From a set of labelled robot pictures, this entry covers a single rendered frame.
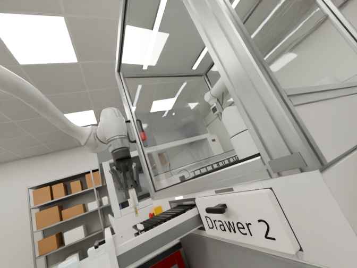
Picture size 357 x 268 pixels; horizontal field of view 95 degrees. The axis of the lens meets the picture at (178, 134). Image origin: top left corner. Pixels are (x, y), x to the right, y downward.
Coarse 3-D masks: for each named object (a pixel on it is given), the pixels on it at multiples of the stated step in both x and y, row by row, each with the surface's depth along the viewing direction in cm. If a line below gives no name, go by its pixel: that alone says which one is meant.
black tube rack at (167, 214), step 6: (192, 204) 65; (168, 210) 74; (174, 210) 67; (180, 210) 62; (156, 216) 68; (162, 216) 63; (168, 216) 58; (174, 216) 70; (144, 222) 66; (150, 222) 60; (156, 222) 56; (162, 222) 68; (150, 228) 65; (138, 234) 62
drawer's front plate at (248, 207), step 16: (240, 192) 38; (256, 192) 33; (272, 192) 31; (240, 208) 37; (256, 208) 33; (272, 208) 30; (224, 224) 43; (240, 224) 38; (256, 224) 34; (272, 224) 31; (288, 224) 30; (240, 240) 39; (256, 240) 35; (272, 240) 31; (288, 240) 28
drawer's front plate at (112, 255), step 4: (108, 228) 64; (108, 232) 53; (108, 236) 46; (108, 240) 44; (112, 240) 44; (108, 244) 44; (112, 244) 44; (108, 248) 43; (112, 248) 44; (108, 252) 43; (112, 252) 43; (112, 256) 43; (112, 260) 43; (116, 260) 43; (112, 264) 42; (116, 264) 43
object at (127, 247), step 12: (180, 216) 55; (192, 216) 57; (132, 228) 69; (156, 228) 51; (168, 228) 52; (180, 228) 54; (192, 228) 55; (120, 240) 66; (132, 240) 48; (144, 240) 49; (156, 240) 50; (168, 240) 51; (120, 252) 45; (132, 252) 46; (144, 252) 47; (120, 264) 44; (132, 264) 45
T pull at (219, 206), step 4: (220, 204) 42; (224, 204) 41; (208, 208) 42; (212, 208) 40; (216, 208) 39; (220, 208) 38; (224, 208) 38; (208, 212) 42; (212, 212) 41; (216, 212) 39; (220, 212) 38; (224, 212) 38
